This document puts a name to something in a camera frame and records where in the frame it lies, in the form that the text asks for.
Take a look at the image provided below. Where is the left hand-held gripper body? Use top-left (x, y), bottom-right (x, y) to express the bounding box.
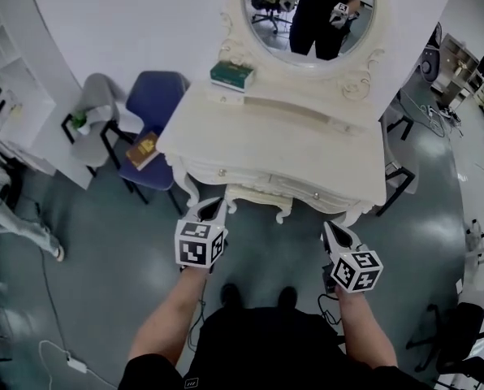
top-left (174, 219), bottom-right (230, 274)

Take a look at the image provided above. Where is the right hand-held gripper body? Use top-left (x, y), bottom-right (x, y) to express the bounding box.
top-left (322, 249), bottom-right (384, 295)

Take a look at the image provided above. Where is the cream upholstered stool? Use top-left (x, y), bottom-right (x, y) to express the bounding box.
top-left (224, 184), bottom-right (295, 225)

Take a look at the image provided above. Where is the white ornate dressing table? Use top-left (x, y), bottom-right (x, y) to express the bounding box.
top-left (155, 0), bottom-right (389, 228)

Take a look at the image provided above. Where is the person's right forearm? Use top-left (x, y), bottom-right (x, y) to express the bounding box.
top-left (334, 286), bottom-right (398, 369)

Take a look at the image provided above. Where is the person's left forearm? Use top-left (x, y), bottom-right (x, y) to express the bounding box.
top-left (127, 266), bottom-right (209, 367)

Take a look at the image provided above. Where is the person's left black shoe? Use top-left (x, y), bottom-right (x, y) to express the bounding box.
top-left (220, 283), bottom-right (241, 310)

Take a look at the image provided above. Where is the person's black shoe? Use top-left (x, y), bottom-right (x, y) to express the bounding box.
top-left (277, 285), bottom-right (299, 310)
top-left (220, 283), bottom-right (241, 310)

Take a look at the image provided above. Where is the person's right black shoe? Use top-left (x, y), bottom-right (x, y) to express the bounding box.
top-left (277, 285), bottom-right (299, 310)

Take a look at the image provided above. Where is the brown book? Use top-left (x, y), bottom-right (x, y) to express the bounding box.
top-left (125, 131), bottom-right (162, 172)

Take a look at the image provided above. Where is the person's black clothing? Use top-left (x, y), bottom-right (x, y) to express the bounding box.
top-left (118, 306), bottom-right (434, 390)

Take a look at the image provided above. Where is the black office chair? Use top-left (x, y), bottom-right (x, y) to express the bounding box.
top-left (406, 301), bottom-right (484, 388)

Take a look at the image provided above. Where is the blue chair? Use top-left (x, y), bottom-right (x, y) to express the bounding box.
top-left (118, 70), bottom-right (191, 217)

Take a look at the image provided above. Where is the green tissue box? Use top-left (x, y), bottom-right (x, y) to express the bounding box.
top-left (209, 60), bottom-right (256, 93)

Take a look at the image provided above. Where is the small potted plant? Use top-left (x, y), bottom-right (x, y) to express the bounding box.
top-left (71, 110), bottom-right (92, 136)

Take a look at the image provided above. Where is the white power strip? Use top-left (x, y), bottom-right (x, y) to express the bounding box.
top-left (66, 355), bottom-right (88, 373)

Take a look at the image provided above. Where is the white shelf unit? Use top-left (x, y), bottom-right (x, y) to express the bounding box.
top-left (0, 0), bottom-right (95, 190)

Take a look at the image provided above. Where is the wooden shelf rack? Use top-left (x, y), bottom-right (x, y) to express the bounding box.
top-left (439, 33), bottom-right (481, 105)

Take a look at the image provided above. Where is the grey chair with black frame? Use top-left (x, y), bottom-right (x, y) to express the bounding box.
top-left (374, 95), bottom-right (417, 218)
top-left (61, 73), bottom-right (133, 178)

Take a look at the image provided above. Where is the tangle of floor cables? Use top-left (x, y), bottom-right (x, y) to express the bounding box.
top-left (400, 89), bottom-right (465, 137)

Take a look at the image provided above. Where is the white power cable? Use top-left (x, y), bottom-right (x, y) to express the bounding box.
top-left (37, 339), bottom-right (117, 390)

